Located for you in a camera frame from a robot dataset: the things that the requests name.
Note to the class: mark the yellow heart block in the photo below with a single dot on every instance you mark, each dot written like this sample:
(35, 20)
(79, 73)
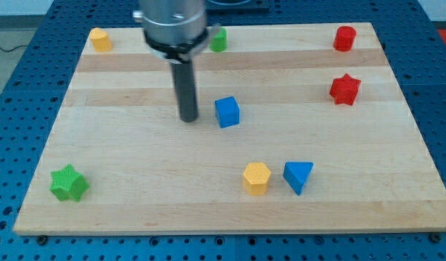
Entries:
(100, 40)

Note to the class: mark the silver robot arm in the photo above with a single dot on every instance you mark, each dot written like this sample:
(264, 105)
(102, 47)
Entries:
(177, 31)

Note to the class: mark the blue triangle block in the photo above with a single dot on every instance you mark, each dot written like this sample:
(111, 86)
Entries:
(296, 175)

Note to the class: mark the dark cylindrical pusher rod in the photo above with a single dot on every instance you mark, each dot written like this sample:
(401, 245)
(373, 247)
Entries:
(185, 91)

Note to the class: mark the green cylinder block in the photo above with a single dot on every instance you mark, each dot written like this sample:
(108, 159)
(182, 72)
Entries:
(219, 41)

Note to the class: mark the green star block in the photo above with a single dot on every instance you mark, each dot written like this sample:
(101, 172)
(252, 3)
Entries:
(68, 184)

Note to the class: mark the wooden board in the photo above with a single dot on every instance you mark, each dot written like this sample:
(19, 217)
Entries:
(150, 173)

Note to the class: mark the blue cube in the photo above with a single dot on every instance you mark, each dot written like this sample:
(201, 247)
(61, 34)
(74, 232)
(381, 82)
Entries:
(227, 112)

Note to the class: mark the red star block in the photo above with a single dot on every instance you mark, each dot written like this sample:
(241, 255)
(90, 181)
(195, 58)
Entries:
(345, 90)

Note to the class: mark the red cylinder block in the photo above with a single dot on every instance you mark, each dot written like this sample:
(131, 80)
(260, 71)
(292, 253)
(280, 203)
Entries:
(344, 38)

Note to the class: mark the yellow hexagon block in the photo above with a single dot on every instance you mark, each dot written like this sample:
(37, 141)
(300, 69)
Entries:
(256, 178)

